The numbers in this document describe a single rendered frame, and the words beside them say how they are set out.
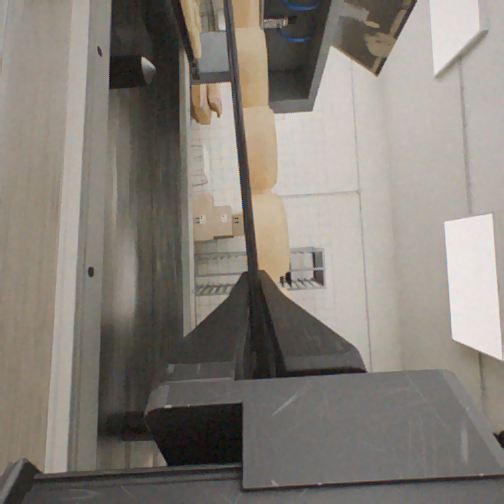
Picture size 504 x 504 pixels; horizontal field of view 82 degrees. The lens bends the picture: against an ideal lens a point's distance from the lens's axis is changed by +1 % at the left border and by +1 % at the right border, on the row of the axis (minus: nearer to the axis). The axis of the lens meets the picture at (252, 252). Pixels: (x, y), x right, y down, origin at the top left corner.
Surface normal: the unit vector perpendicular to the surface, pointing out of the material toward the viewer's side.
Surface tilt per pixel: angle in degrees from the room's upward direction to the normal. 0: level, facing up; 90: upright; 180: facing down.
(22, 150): 90
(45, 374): 90
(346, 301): 90
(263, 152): 88
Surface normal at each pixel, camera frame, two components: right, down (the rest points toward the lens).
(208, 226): 0.07, 0.07
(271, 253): 0.04, 0.40
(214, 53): -0.02, -0.18
